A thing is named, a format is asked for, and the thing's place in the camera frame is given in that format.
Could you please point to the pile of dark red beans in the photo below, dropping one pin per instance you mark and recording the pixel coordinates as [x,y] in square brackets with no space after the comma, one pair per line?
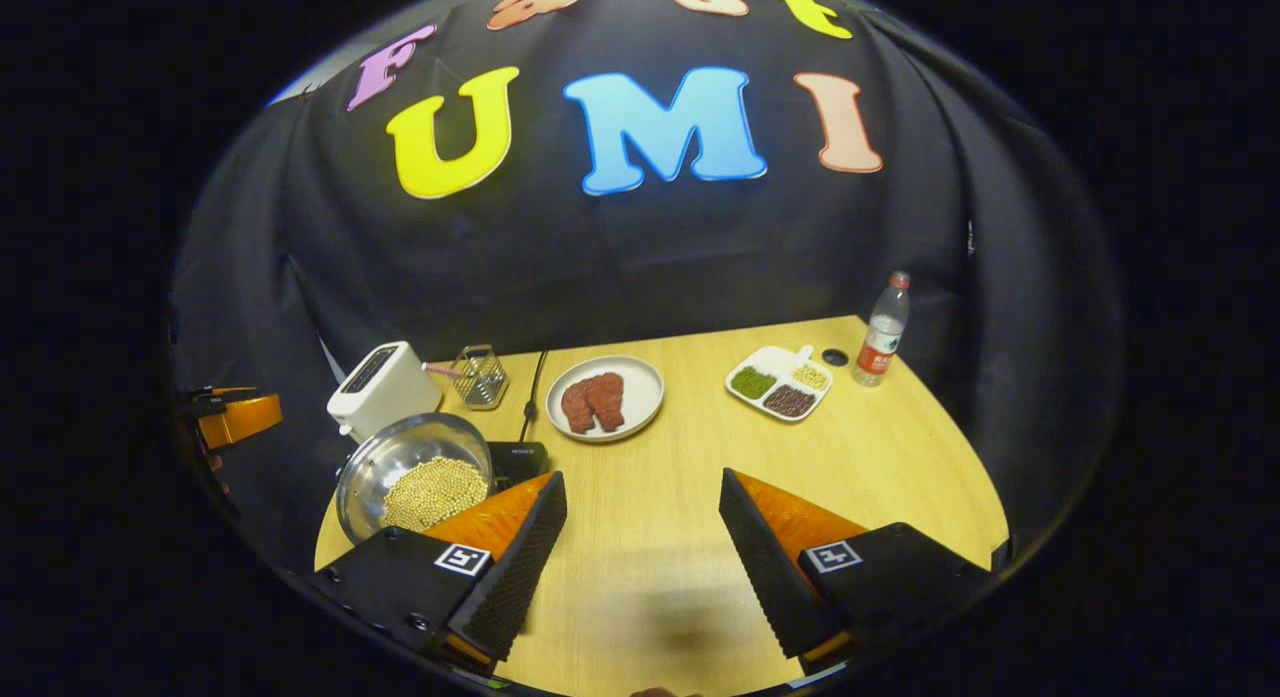
[790,401]

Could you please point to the clear plastic water bottle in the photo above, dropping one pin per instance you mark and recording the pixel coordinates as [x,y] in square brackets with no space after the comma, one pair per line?
[880,342]

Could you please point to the white toaster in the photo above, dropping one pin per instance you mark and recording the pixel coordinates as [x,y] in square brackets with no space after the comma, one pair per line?
[385,397]

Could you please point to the pile of green mung beans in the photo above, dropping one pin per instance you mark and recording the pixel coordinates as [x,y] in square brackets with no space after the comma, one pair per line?
[753,382]

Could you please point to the black induction cooktop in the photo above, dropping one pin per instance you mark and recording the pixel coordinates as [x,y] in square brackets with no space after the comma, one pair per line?
[520,459]

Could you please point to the red raw meat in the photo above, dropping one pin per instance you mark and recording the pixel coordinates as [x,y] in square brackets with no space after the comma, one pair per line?
[595,402]

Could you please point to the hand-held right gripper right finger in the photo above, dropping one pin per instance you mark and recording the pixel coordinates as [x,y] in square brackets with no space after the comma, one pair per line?
[770,577]

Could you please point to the pile of soybeans in pot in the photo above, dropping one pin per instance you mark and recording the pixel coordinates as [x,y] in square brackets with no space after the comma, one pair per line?
[435,492]

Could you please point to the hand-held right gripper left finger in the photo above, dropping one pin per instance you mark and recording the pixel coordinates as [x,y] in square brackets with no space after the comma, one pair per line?
[510,577]

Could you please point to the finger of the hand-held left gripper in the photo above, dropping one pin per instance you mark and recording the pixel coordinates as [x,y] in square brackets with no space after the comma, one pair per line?
[245,420]

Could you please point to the white oval plate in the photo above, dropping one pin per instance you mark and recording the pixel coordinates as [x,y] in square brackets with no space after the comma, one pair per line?
[640,392]

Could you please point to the small heap of soybeans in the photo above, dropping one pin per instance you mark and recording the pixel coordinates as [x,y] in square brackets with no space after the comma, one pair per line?
[811,376]

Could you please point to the white divided dish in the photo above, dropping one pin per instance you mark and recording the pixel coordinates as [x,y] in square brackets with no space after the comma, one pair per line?
[775,359]

